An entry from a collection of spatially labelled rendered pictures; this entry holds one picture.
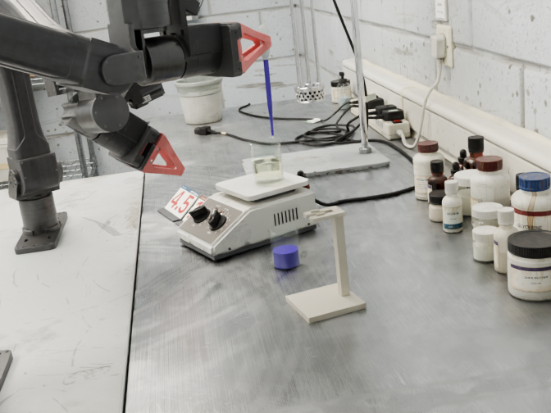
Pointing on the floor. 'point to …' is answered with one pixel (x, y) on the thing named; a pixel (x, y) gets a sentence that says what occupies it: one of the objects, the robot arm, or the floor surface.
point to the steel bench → (192, 282)
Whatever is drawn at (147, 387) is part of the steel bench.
